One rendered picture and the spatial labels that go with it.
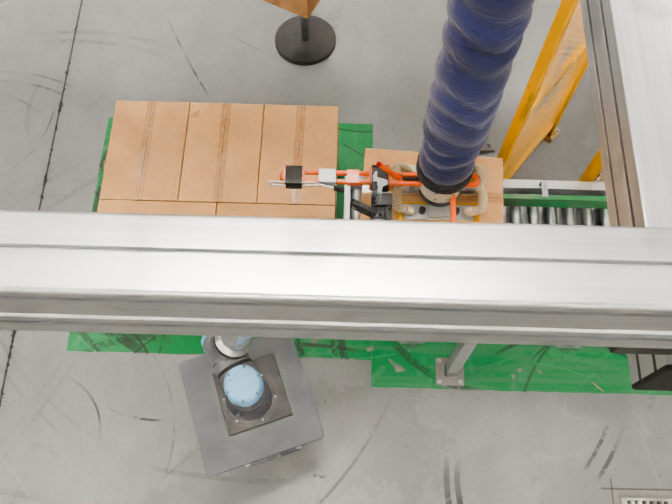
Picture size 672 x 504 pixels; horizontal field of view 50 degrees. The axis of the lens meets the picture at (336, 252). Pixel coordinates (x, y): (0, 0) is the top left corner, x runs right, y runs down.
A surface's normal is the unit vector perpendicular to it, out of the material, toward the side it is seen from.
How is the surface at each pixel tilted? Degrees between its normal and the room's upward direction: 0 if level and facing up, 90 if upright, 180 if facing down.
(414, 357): 0
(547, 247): 0
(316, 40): 0
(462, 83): 81
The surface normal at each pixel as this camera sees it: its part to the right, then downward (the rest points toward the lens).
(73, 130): 0.00, -0.39
